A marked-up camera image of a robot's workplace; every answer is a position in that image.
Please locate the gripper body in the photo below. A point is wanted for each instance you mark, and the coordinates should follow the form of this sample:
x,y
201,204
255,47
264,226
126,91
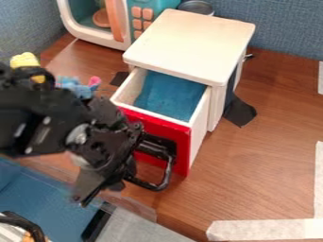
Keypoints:
x,y
105,138

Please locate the drawer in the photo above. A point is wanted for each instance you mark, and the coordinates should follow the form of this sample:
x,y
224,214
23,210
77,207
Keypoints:
x,y
168,104

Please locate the toy microwave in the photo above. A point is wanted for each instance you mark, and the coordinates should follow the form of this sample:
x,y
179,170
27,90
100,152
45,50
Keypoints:
x,y
113,22

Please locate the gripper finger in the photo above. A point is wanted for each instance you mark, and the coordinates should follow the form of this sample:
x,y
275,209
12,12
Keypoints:
x,y
89,184
121,176

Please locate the blue plush toy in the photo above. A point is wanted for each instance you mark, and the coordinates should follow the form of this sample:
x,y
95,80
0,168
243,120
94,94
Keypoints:
x,y
77,86

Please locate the yellow toy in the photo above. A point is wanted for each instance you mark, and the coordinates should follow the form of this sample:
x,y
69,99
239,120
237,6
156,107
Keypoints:
x,y
26,61

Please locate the silver pot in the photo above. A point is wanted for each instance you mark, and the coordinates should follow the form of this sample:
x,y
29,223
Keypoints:
x,y
196,7

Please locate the cabinet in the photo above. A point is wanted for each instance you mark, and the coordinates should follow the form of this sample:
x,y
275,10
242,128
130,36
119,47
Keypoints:
x,y
191,44

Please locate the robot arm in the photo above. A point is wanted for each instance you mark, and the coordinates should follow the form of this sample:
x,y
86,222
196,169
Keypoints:
x,y
33,123

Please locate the black tape piece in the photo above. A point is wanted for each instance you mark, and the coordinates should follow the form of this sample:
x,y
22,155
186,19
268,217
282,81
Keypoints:
x,y
239,112
120,78

